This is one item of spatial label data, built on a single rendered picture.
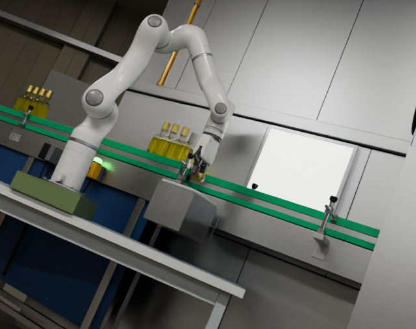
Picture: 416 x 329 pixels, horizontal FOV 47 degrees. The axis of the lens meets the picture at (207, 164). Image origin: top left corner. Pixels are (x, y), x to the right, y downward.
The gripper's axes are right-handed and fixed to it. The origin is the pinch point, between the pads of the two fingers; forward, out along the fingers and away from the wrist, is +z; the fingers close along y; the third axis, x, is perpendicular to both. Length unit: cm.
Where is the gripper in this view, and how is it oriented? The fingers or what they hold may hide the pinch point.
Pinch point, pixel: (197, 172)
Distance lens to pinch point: 189.1
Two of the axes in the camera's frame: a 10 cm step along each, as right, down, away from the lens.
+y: -4.2, -3.5, -8.3
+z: -3.7, 9.1, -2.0
